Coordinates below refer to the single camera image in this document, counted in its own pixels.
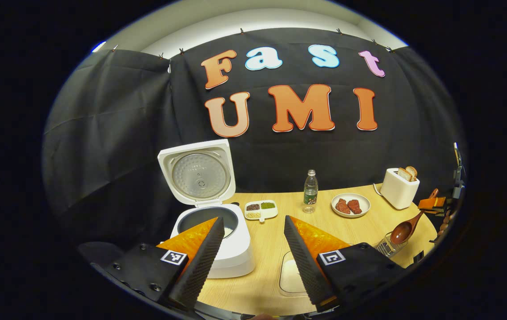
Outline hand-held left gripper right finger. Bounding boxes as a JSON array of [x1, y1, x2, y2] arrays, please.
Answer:
[[283, 215, 407, 312]]

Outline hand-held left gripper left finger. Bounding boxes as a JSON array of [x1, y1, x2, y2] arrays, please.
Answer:
[[102, 216, 225, 311]]

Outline clear tray of rice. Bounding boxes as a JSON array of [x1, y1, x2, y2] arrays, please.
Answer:
[[279, 251, 310, 297]]

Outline brown wooden spoon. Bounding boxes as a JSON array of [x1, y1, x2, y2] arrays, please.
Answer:
[[390, 188, 439, 245]]

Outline clear chopstick holder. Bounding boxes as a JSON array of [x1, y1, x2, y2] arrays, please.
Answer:
[[374, 231, 410, 259]]

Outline white rice cooker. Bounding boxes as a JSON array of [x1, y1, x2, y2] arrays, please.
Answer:
[[157, 139, 256, 279]]

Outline white toaster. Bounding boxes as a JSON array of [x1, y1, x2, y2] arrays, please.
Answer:
[[380, 167, 420, 210]]

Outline white divided grain dish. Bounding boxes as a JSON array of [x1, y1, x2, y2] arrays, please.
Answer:
[[244, 200, 278, 223]]

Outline white round plate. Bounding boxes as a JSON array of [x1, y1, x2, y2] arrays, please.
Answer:
[[331, 192, 371, 218]]

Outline clear plastic water bottle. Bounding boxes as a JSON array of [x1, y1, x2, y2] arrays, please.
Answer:
[[303, 169, 319, 214]]

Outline black backdrop cloth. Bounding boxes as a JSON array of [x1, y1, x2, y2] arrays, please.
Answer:
[[42, 28, 465, 258]]

